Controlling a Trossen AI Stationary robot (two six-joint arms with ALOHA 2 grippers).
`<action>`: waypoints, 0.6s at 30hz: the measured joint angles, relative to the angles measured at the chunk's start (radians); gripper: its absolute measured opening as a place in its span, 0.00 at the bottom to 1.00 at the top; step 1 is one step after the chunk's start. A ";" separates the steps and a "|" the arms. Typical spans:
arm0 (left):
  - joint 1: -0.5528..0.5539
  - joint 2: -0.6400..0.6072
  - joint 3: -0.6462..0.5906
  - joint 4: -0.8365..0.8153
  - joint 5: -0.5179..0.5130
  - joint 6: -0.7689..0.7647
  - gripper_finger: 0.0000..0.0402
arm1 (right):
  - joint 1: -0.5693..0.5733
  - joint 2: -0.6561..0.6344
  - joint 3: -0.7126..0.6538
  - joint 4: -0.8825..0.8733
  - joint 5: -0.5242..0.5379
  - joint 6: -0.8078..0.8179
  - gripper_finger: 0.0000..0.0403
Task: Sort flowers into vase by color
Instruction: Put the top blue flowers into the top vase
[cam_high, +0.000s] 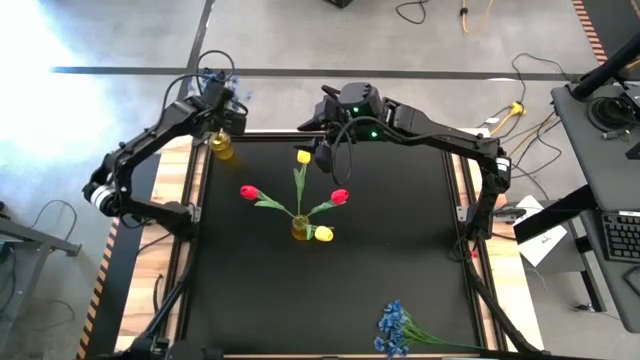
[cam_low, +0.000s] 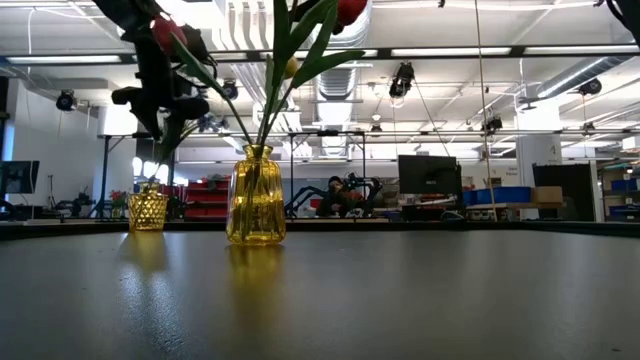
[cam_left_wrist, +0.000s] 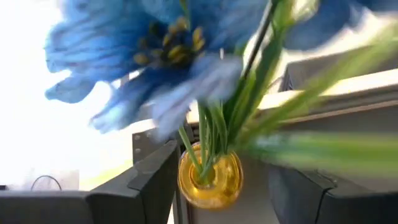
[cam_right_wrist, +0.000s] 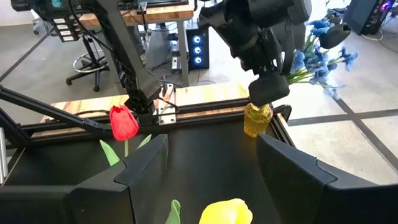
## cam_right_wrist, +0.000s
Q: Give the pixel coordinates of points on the small amber glass vase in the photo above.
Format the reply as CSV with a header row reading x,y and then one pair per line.
x,y
256,123

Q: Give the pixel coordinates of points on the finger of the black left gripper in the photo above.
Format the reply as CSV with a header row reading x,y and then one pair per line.
x,y
269,90
335,35

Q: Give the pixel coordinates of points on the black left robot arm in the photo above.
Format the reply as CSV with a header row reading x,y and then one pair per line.
x,y
124,53

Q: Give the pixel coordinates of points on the red artificial tulip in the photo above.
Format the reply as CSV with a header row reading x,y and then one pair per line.
x,y
122,123

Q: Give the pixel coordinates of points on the silver metal bracket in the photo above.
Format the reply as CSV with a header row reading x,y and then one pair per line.
x,y
167,109

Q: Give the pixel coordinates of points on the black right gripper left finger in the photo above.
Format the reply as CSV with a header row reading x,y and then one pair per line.
x,y
93,205

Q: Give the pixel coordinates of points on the black office chair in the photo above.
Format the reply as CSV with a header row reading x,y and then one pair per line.
x,y
90,63

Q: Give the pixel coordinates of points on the black table frame rail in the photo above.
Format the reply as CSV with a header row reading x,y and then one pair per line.
x,y
211,107

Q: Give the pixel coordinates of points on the black device with white labels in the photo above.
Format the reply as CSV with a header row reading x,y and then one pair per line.
x,y
46,9

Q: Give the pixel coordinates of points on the black computer case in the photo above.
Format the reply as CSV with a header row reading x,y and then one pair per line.
x,y
367,15

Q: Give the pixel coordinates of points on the black diagonal frame strut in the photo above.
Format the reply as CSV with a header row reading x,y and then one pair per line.
x,y
46,109

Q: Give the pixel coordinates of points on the wooden desk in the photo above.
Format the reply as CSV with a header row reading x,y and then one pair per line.
x,y
161,14

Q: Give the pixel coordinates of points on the yellow artificial tulip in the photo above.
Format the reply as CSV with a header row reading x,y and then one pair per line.
x,y
225,213

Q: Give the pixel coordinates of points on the grey power strip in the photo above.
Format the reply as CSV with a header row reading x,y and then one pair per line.
x,y
175,64

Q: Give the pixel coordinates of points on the silver metal post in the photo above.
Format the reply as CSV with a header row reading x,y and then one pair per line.
x,y
2,155

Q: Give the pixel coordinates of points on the wooden bench top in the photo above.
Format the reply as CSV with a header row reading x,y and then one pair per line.
x,y
211,93

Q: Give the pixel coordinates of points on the computer tower with blue fans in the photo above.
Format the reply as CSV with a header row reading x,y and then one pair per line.
x,y
197,48

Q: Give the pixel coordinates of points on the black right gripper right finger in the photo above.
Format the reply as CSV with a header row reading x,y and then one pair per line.
x,y
326,202

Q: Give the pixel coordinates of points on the blue artificial flower bunch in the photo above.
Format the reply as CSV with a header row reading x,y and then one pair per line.
x,y
314,62

